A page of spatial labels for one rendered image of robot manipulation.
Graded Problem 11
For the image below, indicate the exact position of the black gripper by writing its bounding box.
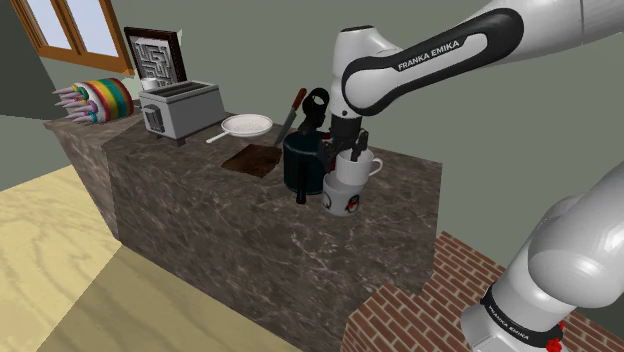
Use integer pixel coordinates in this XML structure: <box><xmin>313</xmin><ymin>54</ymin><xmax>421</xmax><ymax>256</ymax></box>
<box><xmin>317</xmin><ymin>114</ymin><xmax>370</xmax><ymax>173</ymax></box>

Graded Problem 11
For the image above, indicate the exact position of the plain white mug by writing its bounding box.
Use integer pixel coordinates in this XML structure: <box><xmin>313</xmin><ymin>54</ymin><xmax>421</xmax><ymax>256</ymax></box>
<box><xmin>334</xmin><ymin>147</ymin><xmax>385</xmax><ymax>187</ymax></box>

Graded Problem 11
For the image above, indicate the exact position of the white mug with penguin print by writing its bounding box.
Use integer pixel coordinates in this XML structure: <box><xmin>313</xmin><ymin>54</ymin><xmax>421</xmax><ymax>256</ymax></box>
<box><xmin>321</xmin><ymin>172</ymin><xmax>368</xmax><ymax>218</ymax></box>

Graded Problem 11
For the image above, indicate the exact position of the brown square mat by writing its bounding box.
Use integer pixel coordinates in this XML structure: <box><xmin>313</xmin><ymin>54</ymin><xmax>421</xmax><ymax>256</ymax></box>
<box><xmin>220</xmin><ymin>143</ymin><xmax>284</xmax><ymax>180</ymax></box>

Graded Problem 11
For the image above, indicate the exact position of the silver toaster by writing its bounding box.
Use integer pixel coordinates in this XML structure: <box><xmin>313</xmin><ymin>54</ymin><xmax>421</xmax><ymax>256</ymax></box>
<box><xmin>137</xmin><ymin>80</ymin><xmax>228</xmax><ymax>148</ymax></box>

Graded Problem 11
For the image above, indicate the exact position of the brick patterned robot stand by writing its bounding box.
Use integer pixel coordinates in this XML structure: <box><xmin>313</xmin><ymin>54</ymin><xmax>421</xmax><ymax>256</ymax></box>
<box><xmin>340</xmin><ymin>230</ymin><xmax>624</xmax><ymax>352</ymax></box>

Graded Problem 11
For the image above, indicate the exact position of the framed maze picture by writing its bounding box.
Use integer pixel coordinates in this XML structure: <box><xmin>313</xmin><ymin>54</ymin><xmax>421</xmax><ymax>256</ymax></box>
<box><xmin>123</xmin><ymin>26</ymin><xmax>189</xmax><ymax>95</ymax></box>

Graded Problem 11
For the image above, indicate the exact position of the rainbow striped spiked toy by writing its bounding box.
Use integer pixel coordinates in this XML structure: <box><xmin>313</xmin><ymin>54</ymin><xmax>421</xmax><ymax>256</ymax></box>
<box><xmin>51</xmin><ymin>77</ymin><xmax>136</xmax><ymax>125</ymax></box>

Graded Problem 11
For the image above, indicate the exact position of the wooden framed window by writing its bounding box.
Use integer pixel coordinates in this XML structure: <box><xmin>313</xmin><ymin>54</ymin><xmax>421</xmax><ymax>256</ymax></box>
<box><xmin>9</xmin><ymin>0</ymin><xmax>136</xmax><ymax>77</ymax></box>

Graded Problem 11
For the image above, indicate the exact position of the dark teal pot, black handle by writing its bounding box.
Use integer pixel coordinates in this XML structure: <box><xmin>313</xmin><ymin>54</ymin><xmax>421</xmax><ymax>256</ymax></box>
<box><xmin>282</xmin><ymin>129</ymin><xmax>334</xmax><ymax>205</ymax></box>

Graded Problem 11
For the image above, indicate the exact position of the black ring-topped kitchen tool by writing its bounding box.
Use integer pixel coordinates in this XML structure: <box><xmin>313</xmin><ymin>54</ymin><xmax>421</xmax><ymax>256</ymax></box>
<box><xmin>296</xmin><ymin>87</ymin><xmax>332</xmax><ymax>137</ymax></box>

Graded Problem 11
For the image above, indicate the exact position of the knife with reddish brown handle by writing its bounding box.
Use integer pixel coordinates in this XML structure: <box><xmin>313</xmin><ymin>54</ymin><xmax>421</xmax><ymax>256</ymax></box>
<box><xmin>272</xmin><ymin>87</ymin><xmax>309</xmax><ymax>148</ymax></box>

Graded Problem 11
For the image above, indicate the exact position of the white colander with handle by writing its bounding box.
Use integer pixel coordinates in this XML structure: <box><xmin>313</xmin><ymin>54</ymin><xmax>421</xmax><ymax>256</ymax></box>
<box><xmin>205</xmin><ymin>113</ymin><xmax>275</xmax><ymax>146</ymax></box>

